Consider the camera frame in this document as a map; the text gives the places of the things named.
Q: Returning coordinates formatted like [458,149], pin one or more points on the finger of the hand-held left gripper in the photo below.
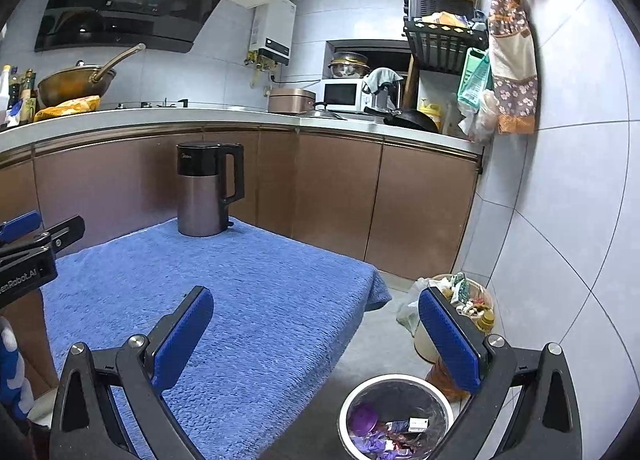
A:
[20,227]
[62,232]

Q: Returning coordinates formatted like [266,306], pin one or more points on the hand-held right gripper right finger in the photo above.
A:
[450,340]

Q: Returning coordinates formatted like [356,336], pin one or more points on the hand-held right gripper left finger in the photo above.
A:
[182,335]

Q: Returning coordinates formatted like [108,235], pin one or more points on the metal waste bin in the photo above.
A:
[400,382]

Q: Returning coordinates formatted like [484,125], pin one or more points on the purple plastic lid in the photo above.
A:
[362,420]

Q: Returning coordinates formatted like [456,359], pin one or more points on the long purple wrapper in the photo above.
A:
[372,445]

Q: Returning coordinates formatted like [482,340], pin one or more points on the amber oil bottle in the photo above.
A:
[442,380]

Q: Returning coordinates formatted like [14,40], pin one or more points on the white plastic bag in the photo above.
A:
[412,310]

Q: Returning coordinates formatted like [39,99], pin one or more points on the overflowing beige waste bin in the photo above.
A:
[470,295]

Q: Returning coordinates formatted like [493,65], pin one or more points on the blue towel mat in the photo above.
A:
[250,315]

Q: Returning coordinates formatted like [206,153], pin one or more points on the small white box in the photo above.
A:
[419,423]

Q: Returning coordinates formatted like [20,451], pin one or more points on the orange snack bag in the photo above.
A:
[67,108]

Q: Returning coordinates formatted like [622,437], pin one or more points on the grey electric kettle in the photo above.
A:
[202,200]

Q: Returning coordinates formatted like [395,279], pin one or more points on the dark sauce bottle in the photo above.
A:
[30,90]

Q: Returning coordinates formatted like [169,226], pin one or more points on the white spray bottle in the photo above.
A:
[5,90]

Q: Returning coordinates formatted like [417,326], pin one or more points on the brass wok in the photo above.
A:
[75,85]

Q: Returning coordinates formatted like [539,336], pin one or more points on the black gas stove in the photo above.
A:
[155,104]

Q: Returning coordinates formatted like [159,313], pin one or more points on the brown kitchen base cabinet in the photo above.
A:
[340,190]

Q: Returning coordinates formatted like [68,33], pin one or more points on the crumpled clear plastic bags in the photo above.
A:
[480,120]

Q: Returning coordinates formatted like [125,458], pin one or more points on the black frying pan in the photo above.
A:
[410,120]

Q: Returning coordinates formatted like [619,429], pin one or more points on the yellow packet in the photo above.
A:
[431,113]

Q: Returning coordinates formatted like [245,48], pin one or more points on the dark countertop appliance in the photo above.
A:
[387,99]

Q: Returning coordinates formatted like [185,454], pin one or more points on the brass pipe fittings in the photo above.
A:
[257,63]

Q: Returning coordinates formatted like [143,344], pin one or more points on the brown rice cooker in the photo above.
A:
[291,100]

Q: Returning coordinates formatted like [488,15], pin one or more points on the wooden cutting board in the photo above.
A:
[411,83]

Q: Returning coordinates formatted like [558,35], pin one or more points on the green plastic bag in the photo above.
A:
[474,80]

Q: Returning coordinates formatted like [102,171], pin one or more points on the glass pot lid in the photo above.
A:
[320,113]

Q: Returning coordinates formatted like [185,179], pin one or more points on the white microwave oven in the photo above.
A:
[340,95]

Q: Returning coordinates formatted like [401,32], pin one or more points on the grey cloth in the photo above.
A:
[382,78]

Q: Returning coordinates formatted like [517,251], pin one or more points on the patterned hanging apron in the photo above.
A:
[512,60]

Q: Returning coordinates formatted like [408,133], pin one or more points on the black storage rack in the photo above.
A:
[440,48]

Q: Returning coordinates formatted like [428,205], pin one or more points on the white water heater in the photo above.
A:
[274,28]

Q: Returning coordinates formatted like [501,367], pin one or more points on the orange snack packets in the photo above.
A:
[447,19]

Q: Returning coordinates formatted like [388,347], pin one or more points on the grey toaster oven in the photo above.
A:
[435,5]

